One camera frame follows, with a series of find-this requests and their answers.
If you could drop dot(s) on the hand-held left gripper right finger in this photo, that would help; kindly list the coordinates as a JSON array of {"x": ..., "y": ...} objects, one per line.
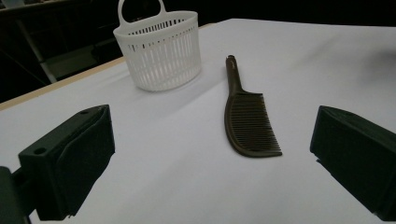
[{"x": 358, "y": 149}]

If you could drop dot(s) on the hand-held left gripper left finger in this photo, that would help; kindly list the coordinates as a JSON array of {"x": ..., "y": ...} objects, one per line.
[{"x": 62, "y": 168}]

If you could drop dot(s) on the brown plastic comb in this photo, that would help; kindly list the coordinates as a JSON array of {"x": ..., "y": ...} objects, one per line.
[{"x": 233, "y": 77}]

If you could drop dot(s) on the white slotted plastic basket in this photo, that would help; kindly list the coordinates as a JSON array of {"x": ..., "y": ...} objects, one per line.
[{"x": 162, "y": 40}]

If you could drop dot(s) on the grey flat panel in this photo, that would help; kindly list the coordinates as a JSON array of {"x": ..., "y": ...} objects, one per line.
[{"x": 71, "y": 63}]

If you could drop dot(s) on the white desk leg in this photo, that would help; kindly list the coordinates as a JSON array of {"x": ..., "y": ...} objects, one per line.
[{"x": 37, "y": 51}]

